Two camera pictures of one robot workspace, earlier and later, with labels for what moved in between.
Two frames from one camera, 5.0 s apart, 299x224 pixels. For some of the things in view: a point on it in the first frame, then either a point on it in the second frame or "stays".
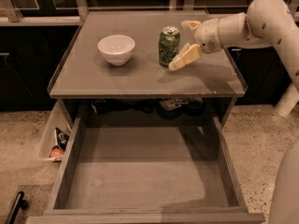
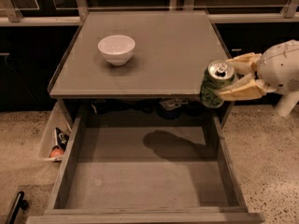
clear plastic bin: [57, 134] stays
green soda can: [168, 46] → [218, 75]
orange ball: [56, 153] stays
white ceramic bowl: [116, 49] stays
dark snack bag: [61, 138] stays
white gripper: [207, 35] → [279, 66]
